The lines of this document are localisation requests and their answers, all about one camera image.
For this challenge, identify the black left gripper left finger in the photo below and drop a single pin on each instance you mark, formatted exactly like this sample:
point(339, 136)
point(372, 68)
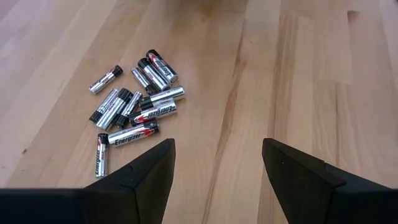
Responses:
point(109, 205)

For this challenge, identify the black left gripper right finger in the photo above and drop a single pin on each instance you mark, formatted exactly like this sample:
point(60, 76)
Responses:
point(311, 202)

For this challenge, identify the silver black AAA battery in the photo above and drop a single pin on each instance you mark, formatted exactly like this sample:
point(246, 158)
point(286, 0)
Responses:
point(101, 155)
point(140, 77)
point(104, 80)
point(102, 107)
point(129, 109)

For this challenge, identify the silver black AA battery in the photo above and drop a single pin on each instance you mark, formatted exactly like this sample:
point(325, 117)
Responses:
point(113, 109)
point(161, 66)
point(154, 113)
point(133, 134)
point(153, 74)
point(168, 94)

